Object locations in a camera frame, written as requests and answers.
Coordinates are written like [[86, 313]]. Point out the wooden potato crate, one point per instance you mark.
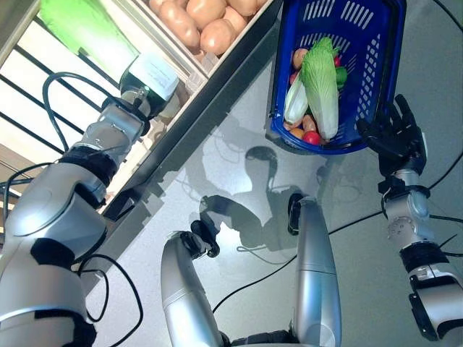
[[197, 68]]

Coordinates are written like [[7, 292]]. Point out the bright green napa cabbage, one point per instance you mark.
[[322, 90]]

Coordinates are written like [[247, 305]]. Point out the small red vegetable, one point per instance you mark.
[[293, 77]]

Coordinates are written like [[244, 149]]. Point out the wooden black display shelf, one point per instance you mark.
[[206, 108]]

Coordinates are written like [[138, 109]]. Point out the long pale napa cabbage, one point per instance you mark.
[[83, 32]]

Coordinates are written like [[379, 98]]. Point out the red tomato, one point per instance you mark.
[[312, 138]]

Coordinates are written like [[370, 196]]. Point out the green bell pepper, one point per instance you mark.
[[341, 76]]

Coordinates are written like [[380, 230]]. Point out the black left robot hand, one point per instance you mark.
[[152, 76]]

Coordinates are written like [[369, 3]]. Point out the wooden slatted cabbage crate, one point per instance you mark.
[[14, 29]]

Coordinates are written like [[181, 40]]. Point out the small red pepper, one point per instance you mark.
[[337, 61]]

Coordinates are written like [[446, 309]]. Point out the blue plastic shopping basket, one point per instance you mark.
[[287, 29]]

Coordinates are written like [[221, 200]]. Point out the silver left robot leg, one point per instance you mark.
[[184, 296]]

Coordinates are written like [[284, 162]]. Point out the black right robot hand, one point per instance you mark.
[[394, 137]]

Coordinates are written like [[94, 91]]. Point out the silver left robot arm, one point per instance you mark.
[[54, 217]]

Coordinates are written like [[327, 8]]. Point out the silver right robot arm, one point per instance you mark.
[[408, 224]]

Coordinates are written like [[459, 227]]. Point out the silver right robot leg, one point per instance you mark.
[[318, 271]]

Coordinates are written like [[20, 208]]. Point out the silver robot leg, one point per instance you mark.
[[184, 296], [318, 271]]

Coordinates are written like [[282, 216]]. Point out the small napa cabbage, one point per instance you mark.
[[294, 103]]

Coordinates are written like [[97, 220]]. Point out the dark robot waist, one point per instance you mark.
[[260, 339]]

